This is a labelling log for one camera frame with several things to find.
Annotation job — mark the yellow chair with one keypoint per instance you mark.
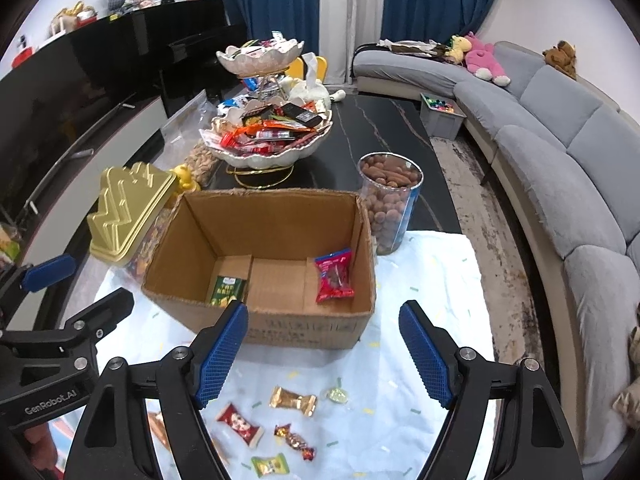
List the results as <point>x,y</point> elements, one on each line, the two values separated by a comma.
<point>320,65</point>

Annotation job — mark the clear jar of brown snacks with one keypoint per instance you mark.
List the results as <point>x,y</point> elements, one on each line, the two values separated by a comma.
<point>390,195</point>

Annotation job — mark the pink plush toy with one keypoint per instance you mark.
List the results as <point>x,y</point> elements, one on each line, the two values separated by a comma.
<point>482,57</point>

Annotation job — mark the bright green candy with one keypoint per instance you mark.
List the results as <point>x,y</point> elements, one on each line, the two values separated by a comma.
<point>270,466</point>

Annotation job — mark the white sheer curtain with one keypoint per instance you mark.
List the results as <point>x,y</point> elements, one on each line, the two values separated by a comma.
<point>350,10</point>

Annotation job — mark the clear plastic bag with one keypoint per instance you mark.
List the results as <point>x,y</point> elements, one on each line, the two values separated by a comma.
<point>190,120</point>

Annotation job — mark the red candy with face print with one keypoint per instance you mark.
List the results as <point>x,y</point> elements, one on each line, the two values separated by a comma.
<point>240,424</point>

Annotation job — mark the striped colourful mat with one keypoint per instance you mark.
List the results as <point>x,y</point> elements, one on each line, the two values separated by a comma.
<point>60,450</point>

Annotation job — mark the grey storage bin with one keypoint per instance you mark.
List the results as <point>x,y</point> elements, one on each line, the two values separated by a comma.
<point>440,122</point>

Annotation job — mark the black curved television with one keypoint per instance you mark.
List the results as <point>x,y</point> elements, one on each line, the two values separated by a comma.
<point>60,100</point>

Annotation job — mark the black upright piano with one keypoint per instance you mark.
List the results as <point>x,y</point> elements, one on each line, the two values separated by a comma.
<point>195,25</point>

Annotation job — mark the light blue speckled cloth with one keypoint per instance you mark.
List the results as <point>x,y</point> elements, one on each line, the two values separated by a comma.
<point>400,270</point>

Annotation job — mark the brown plush toy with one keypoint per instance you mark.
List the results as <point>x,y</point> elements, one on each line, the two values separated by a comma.
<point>560,57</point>

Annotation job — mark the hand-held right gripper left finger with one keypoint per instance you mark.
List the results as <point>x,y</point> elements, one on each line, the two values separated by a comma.
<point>220,355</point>

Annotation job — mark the grey television cabinet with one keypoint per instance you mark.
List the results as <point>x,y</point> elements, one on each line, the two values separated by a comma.
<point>120,135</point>

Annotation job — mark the grey remote control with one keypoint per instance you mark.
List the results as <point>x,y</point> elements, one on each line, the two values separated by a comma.
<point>82,152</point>

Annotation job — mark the green and yellow snack bag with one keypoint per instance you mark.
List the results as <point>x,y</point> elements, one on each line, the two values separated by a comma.
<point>9,245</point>

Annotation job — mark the pale green candy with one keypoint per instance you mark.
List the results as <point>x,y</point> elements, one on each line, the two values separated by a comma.
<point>337,394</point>

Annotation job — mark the clear candy container gold lid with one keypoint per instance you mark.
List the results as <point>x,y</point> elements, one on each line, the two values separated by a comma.
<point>130,205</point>

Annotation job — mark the white dog on red house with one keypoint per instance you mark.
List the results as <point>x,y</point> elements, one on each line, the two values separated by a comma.
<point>22,55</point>

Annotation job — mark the pile of mixed snack packets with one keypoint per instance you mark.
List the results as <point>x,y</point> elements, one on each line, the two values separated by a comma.
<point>270,127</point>

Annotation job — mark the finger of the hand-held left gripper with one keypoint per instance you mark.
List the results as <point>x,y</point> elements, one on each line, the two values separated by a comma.
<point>50,271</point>
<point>107,307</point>

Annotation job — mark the two-tier white bowl stand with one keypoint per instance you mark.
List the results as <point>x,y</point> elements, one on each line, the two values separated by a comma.
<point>270,160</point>

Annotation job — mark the beige patterned rug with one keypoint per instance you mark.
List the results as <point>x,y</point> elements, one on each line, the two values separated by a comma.
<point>480,210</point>

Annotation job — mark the person's left hand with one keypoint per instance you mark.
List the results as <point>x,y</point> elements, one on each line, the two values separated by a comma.
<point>40,447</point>

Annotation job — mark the yellow toy figure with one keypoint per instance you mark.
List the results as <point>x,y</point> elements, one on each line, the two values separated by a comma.
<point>181,177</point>

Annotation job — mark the red plastic snack packet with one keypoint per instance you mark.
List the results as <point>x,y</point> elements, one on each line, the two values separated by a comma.
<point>334,277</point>

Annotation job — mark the yellow plush toy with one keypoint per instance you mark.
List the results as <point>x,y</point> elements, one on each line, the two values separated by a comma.
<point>457,46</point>

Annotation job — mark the brown cardboard box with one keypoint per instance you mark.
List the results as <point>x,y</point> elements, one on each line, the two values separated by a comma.
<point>280,230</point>

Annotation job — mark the white plush toy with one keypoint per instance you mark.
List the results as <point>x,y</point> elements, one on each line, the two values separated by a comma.
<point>310,90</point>

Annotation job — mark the gold and white toy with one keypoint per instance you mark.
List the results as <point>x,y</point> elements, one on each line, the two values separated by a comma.
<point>72,17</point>

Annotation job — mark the pile of clothes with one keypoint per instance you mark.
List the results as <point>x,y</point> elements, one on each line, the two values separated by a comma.
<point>410,47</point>

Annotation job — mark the gold candy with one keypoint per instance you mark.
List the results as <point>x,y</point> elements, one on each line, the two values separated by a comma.
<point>293,400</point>

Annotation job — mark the grey curved sofa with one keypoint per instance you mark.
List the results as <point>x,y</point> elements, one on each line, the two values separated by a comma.
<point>550,110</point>

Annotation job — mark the small heap of white snacks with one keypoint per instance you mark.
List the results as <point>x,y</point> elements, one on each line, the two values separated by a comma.
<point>260,49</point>

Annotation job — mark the dark red twisted candy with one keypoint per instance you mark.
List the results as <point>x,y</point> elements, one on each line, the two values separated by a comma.
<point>295,442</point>

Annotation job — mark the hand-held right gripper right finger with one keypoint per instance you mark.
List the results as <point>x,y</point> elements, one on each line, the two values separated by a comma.
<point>425,355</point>

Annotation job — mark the dark green snack packet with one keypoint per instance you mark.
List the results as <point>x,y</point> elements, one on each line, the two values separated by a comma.
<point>227,292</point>

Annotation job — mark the bag of peanuts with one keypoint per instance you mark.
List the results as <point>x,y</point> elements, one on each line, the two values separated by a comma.
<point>200,162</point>

